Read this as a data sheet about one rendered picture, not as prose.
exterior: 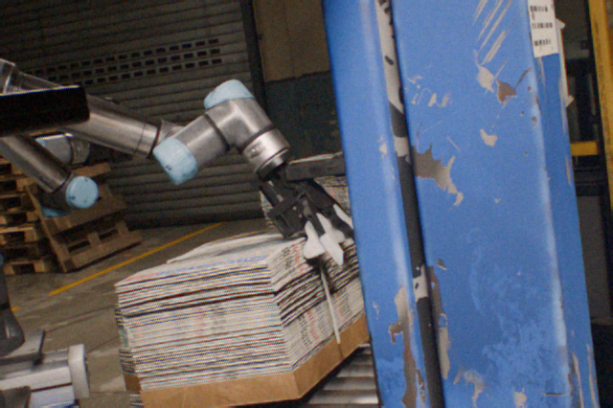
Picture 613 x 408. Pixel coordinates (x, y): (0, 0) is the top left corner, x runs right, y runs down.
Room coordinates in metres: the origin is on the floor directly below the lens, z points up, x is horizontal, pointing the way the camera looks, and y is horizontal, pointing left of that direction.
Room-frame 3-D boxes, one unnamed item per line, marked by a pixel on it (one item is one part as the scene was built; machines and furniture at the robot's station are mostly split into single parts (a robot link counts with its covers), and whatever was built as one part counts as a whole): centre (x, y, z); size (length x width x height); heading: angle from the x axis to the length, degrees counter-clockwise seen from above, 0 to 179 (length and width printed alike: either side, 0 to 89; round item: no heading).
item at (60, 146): (2.45, 0.59, 1.21); 0.11 x 0.08 x 0.09; 126
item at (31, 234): (9.11, 2.40, 0.65); 1.33 x 0.94 x 1.30; 161
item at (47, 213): (2.43, 0.58, 1.12); 0.11 x 0.08 x 0.11; 36
